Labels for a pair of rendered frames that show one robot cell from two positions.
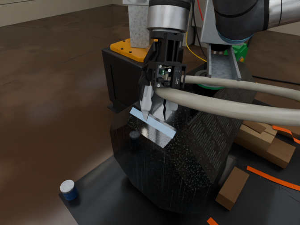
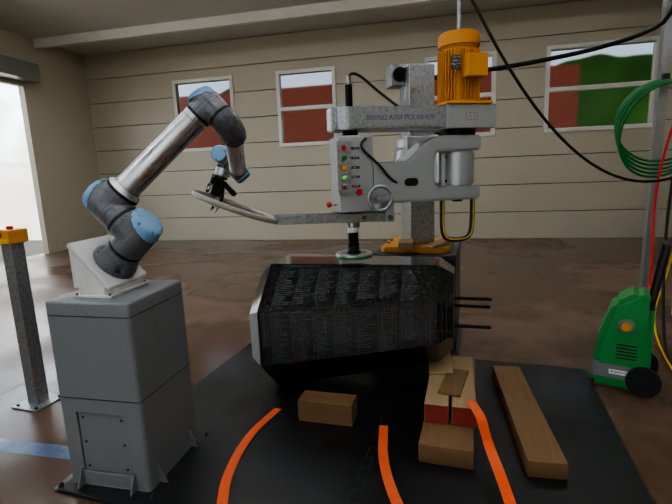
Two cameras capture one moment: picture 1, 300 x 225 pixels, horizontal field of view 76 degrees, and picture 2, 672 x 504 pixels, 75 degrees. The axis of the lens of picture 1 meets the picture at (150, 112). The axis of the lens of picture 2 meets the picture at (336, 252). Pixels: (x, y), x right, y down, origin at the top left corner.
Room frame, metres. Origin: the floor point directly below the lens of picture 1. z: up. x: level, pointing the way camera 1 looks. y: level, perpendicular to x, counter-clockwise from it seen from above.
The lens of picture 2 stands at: (-0.09, -2.67, 1.33)
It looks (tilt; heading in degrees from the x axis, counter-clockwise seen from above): 10 degrees down; 65
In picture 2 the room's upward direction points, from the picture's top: 2 degrees counter-clockwise
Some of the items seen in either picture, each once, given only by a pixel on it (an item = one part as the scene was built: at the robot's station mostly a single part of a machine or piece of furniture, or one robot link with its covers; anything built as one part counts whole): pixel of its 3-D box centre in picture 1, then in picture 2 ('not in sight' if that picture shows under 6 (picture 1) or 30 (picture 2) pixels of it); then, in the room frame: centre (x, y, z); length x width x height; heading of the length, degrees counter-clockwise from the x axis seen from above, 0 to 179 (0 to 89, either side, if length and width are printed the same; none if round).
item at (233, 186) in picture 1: (232, 187); (327, 407); (0.79, -0.64, 0.07); 0.30 x 0.12 x 0.12; 139
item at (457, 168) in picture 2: not in sight; (457, 168); (1.74, -0.55, 1.32); 0.19 x 0.19 x 0.20
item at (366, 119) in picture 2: not in sight; (408, 122); (1.44, -0.48, 1.60); 0.96 x 0.25 x 0.17; 166
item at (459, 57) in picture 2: not in sight; (459, 70); (1.74, -0.57, 1.88); 0.31 x 0.28 x 0.40; 76
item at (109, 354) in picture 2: not in sight; (129, 378); (-0.15, -0.51, 0.43); 0.50 x 0.50 x 0.85; 52
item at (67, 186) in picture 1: (69, 190); not in sight; (0.76, 0.62, 0.08); 0.10 x 0.10 x 0.13
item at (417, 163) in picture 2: not in sight; (416, 177); (1.48, -0.50, 1.28); 0.74 x 0.23 x 0.49; 166
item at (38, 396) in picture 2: not in sight; (25, 318); (-0.69, 0.43, 0.54); 0.20 x 0.20 x 1.09; 46
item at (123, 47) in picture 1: (142, 46); (417, 244); (1.91, 0.07, 0.76); 0.49 x 0.49 x 0.05; 46
